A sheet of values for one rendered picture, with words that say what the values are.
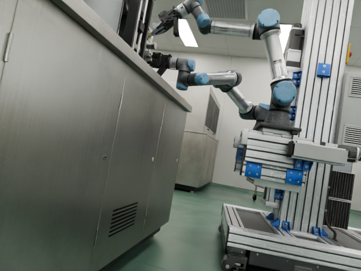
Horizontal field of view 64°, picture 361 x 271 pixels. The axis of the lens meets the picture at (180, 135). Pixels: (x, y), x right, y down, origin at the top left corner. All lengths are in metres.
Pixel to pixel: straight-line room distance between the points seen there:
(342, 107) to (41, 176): 1.70
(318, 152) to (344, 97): 0.50
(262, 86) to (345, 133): 4.46
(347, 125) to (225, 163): 4.36
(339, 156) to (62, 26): 1.39
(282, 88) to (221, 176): 4.67
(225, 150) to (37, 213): 5.52
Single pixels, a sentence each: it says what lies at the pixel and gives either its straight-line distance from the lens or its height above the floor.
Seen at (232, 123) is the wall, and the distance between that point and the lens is 6.18.
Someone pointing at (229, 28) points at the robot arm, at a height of 1.38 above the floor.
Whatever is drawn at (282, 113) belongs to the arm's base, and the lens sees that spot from 1.75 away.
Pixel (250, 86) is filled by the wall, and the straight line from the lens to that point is 6.33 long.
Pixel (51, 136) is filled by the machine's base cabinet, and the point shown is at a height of 0.56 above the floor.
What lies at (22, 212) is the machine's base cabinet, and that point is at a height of 0.39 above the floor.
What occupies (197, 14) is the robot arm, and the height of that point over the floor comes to 1.39.
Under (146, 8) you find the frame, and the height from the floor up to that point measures 1.26.
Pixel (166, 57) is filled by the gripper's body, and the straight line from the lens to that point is 1.85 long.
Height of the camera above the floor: 0.58
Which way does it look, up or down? 3 degrees up
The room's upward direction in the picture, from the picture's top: 10 degrees clockwise
